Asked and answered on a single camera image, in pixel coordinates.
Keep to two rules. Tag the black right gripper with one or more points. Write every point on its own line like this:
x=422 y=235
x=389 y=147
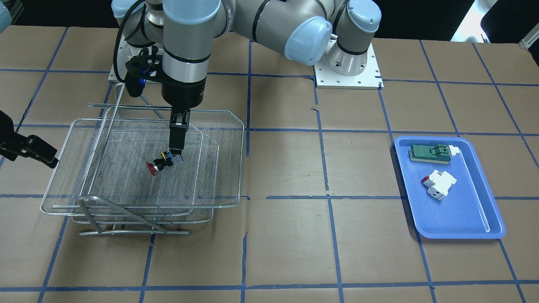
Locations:
x=26 y=144

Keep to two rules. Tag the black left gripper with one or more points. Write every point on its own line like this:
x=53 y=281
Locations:
x=183 y=94

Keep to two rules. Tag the red emergency stop button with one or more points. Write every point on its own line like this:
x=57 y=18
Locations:
x=166 y=159

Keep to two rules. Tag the silver mesh top tray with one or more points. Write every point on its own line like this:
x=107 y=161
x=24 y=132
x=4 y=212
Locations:
x=67 y=179

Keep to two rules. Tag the silver mesh tray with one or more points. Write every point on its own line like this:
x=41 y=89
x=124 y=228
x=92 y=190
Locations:
x=212 y=210
x=125 y=133
x=67 y=179

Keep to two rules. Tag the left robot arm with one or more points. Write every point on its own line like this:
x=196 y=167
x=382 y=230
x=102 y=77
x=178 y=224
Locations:
x=170 y=42

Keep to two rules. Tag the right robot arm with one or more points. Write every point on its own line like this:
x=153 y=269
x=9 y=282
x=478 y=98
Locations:
x=14 y=145

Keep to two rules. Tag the silver mesh bottom tray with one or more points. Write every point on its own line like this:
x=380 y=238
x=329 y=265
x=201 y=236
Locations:
x=212 y=210

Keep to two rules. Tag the silver mesh middle tray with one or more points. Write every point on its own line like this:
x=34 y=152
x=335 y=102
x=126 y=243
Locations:
x=125 y=133

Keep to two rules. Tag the green terminal block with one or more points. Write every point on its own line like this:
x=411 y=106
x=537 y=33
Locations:
x=441 y=154

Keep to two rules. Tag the white circuit breaker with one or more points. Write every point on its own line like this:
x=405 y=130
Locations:
x=438 y=183

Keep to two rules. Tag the blue plastic tray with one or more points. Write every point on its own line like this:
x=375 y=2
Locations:
x=469 y=211

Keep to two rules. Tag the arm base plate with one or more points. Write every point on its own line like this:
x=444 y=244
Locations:
x=124 y=53
x=339 y=70

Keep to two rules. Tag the silver wire shelf frame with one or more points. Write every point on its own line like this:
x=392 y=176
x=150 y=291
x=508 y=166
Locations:
x=108 y=229

